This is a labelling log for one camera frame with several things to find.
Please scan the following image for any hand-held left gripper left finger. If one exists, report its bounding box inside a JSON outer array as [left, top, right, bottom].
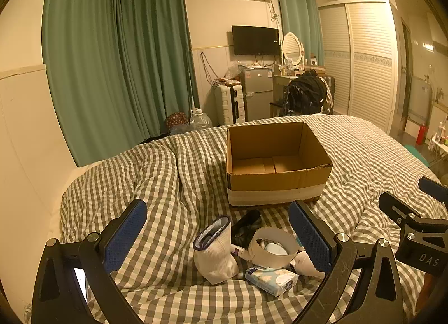
[[31, 199, 148, 324]]

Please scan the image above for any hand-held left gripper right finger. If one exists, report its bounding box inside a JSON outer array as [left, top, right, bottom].
[[288, 200, 415, 324]]

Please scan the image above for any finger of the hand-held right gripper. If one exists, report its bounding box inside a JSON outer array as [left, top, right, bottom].
[[419, 176, 448, 204], [379, 191, 426, 228]]

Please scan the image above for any black glossy case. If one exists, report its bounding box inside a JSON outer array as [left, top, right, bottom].
[[231, 209, 262, 241]]

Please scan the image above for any brown cardboard box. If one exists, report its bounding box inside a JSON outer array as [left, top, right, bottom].
[[226, 122, 334, 208]]

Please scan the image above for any white purple cream tube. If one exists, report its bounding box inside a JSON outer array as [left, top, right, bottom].
[[229, 243, 255, 262]]

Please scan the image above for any white sock with striped cuff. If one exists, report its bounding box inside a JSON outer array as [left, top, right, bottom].
[[192, 215, 239, 285]]

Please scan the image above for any person's right forearm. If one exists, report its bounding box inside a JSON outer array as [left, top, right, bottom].
[[416, 272, 435, 315]]

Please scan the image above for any plain white sock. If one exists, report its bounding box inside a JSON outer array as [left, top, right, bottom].
[[289, 252, 326, 280]]

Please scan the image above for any small table with bottles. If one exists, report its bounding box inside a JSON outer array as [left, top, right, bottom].
[[429, 127, 448, 157]]

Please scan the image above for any white tape roll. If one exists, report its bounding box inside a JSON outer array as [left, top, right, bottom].
[[248, 228, 306, 269]]

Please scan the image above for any red fire extinguisher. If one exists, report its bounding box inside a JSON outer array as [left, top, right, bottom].
[[416, 123, 430, 148]]

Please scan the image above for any white tissue pack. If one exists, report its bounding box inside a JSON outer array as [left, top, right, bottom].
[[244, 266, 300, 297]]

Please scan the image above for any smartphone with lit screen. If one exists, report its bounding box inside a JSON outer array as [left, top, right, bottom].
[[72, 267, 88, 305]]

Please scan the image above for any grey white checked blanket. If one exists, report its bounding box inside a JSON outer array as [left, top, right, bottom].
[[59, 114, 448, 324]]

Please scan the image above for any red patterned bag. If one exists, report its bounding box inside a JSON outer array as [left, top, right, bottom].
[[165, 112, 190, 134]]

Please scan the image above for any dark suitcase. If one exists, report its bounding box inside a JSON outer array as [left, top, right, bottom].
[[320, 75, 336, 115]]

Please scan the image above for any clear water jug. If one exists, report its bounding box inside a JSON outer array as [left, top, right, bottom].
[[189, 109, 213, 132]]

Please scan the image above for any black backpack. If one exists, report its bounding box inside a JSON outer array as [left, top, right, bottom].
[[283, 70, 328, 116]]

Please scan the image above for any white louvred wardrobe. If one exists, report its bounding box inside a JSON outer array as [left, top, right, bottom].
[[318, 0, 403, 134]]

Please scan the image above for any small silver fridge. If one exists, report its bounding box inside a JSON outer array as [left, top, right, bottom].
[[240, 68, 274, 122]]

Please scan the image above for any white suitcase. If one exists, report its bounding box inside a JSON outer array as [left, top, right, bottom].
[[214, 83, 246, 125]]

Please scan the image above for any white dressing table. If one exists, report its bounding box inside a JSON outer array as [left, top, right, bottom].
[[272, 74, 302, 101]]

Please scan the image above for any oval white vanity mirror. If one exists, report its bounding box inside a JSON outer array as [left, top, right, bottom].
[[282, 32, 304, 66]]

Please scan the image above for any narrow green curtain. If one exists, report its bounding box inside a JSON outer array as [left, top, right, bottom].
[[274, 0, 325, 66]]

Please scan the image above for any black wall television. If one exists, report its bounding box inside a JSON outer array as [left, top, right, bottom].
[[232, 25, 281, 56]]

